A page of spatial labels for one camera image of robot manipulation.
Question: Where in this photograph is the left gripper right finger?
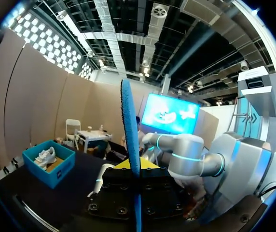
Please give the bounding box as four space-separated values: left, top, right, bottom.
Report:
139 156 185 220

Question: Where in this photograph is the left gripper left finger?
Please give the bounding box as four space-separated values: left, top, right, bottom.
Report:
87 158 140 220

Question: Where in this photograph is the blue and black shoe insole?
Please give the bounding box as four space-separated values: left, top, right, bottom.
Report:
120 79 143 232

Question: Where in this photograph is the white shoe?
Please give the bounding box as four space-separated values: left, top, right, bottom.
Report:
33 146 57 171

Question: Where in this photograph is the teal box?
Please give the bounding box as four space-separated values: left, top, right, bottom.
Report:
22 139 76 189

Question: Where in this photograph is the person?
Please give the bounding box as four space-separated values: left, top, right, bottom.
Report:
135 116 145 152

